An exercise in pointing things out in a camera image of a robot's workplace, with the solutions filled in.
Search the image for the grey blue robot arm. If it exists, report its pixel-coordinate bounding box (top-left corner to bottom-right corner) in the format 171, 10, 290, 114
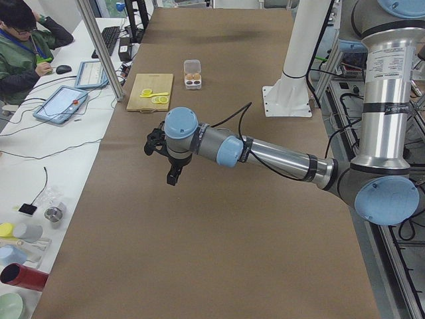
160, 1, 424, 225

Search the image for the black keyboard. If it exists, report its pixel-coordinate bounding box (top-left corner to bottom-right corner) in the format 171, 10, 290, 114
101, 26, 120, 56

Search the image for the black power adapter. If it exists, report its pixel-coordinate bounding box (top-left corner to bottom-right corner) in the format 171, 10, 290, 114
118, 37, 133, 62

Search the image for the yellow cup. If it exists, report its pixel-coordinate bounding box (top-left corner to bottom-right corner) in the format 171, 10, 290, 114
0, 223, 15, 238

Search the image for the aluminium frame post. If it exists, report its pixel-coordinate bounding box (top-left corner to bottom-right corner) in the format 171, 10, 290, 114
76, 0, 124, 102

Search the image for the lemon slice of pair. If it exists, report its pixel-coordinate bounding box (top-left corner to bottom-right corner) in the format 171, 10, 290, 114
157, 96, 169, 104
151, 96, 160, 104

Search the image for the white camera stand base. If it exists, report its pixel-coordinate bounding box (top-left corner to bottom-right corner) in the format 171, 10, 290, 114
263, 0, 332, 118

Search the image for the lower lemon slice of pair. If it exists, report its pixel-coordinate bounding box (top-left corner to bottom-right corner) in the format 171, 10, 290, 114
157, 96, 169, 104

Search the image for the black computer mouse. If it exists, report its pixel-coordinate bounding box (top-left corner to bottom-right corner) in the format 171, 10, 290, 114
55, 64, 72, 74

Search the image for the yellow plastic knife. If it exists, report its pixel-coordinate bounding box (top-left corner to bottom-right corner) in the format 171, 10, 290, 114
139, 92, 169, 98

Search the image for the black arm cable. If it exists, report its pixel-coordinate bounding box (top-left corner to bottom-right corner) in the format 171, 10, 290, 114
211, 102, 316, 182

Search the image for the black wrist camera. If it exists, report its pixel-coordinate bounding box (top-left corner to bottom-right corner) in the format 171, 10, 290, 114
143, 121, 168, 157

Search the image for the blue teach pendant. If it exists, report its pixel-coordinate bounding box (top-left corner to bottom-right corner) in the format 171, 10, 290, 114
33, 86, 88, 125
74, 60, 108, 89

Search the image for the lemon slice by knife tip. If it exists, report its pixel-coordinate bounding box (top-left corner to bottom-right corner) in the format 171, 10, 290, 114
140, 88, 153, 97

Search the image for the person in green jacket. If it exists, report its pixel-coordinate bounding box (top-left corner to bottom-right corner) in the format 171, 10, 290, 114
1, 1, 74, 105

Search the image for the black square pad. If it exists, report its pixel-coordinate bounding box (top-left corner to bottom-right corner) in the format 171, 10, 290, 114
18, 203, 37, 216

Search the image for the upper lemon slice of pair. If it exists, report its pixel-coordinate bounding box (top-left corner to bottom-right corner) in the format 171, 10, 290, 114
151, 96, 160, 104

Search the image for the grey cylinder cup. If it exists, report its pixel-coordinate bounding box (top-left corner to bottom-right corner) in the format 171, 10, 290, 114
13, 223, 43, 243

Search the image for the pale green bowl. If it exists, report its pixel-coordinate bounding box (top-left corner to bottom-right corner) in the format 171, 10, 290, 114
1, 293, 24, 319

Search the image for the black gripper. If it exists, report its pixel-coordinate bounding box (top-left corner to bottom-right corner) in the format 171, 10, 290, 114
165, 146, 192, 185

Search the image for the far blue teach pendant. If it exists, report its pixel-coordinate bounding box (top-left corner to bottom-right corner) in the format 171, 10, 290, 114
74, 60, 108, 89

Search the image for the wooden cutting board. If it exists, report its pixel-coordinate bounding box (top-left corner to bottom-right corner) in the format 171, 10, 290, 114
126, 73, 174, 113

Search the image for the clear plastic egg box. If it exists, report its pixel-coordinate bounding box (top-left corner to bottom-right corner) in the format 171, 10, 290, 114
183, 59, 202, 90

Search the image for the near blue teach pendant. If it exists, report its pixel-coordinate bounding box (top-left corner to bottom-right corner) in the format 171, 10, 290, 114
33, 86, 88, 125

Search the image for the red cylinder cup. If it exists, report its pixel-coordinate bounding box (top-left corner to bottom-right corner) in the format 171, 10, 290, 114
1, 263, 49, 292

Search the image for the metal cylinder part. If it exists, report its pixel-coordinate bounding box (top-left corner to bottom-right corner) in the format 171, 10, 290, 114
44, 202, 67, 229

